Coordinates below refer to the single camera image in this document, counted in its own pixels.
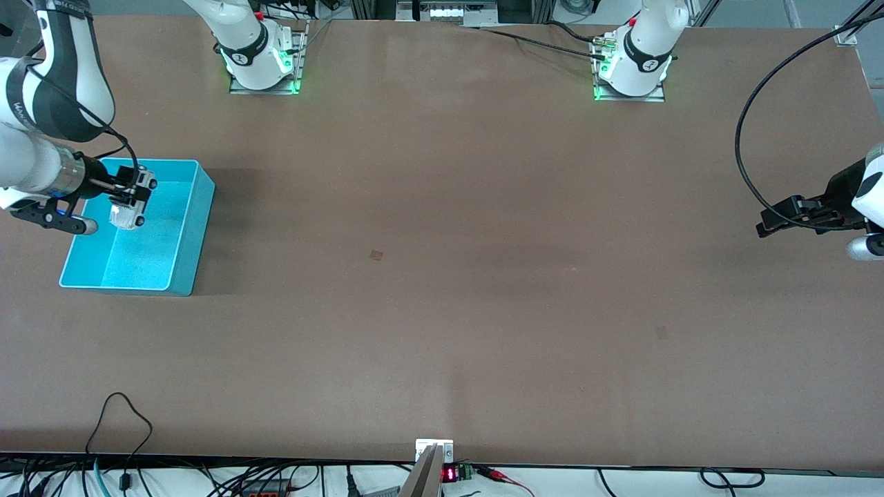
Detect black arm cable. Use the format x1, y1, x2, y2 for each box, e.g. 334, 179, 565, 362
24, 41, 139, 187
735, 14, 884, 232

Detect upright aluminium frame post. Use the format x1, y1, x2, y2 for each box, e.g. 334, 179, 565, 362
684, 0, 722, 27

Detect diagonal aluminium profile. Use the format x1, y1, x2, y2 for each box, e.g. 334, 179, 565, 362
839, 0, 884, 34

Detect short thick black cable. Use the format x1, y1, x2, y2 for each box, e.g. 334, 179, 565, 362
544, 19, 608, 46

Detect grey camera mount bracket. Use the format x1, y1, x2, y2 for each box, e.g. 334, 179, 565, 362
398, 438, 455, 497

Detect coiled black cable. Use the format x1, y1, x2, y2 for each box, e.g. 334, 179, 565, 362
700, 467, 766, 489

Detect black cable bundle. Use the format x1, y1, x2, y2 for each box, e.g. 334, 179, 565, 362
261, 0, 346, 21

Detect metal unit with white lights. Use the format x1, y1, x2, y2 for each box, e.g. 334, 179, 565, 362
396, 0, 499, 27

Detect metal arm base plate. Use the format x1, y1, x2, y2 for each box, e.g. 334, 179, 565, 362
593, 35, 667, 103
229, 21, 309, 95

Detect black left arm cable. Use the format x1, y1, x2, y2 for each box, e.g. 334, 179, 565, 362
735, 14, 884, 232

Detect teal plastic bin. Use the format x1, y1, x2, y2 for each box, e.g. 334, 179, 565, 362
59, 159, 216, 298

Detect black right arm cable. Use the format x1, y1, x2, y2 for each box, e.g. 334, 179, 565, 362
24, 41, 139, 187

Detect long thin black cable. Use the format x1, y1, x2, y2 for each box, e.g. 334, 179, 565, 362
449, 25, 607, 60

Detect red clip wires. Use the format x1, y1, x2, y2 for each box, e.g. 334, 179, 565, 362
475, 465, 536, 497

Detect thin black looped cable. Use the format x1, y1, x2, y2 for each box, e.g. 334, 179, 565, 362
84, 392, 154, 492

